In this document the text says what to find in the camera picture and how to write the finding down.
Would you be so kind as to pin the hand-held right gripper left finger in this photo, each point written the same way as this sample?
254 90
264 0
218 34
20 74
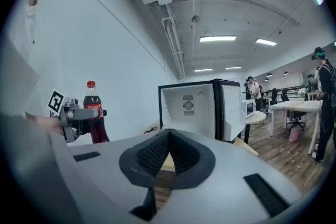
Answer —
141 160

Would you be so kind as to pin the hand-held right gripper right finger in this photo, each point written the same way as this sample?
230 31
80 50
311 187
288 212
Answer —
194 162

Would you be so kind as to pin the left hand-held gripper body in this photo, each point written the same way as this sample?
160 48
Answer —
67 110

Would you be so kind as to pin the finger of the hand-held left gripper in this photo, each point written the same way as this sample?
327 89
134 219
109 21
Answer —
89 112

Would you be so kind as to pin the dark cola bottle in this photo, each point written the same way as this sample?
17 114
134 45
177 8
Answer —
92 98

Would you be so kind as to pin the black mini fridge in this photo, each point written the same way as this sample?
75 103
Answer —
183 97

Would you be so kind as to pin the person's left forearm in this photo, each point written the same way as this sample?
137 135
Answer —
44 123

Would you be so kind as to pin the light wooden table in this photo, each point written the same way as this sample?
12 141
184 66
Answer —
246 148

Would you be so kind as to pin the person's white shirt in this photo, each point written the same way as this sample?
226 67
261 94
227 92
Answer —
18 73

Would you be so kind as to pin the white microwave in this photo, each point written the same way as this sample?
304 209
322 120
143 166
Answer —
249 107

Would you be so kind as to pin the pink bag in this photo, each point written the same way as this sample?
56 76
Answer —
294 136

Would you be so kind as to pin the white ceiling pipes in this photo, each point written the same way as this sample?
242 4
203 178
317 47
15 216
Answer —
173 42

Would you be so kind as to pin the long white table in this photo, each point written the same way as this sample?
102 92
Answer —
294 105

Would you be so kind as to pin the black metal railing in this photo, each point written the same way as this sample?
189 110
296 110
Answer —
288 87

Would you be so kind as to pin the white flowers in vase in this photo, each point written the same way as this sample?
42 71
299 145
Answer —
303 91

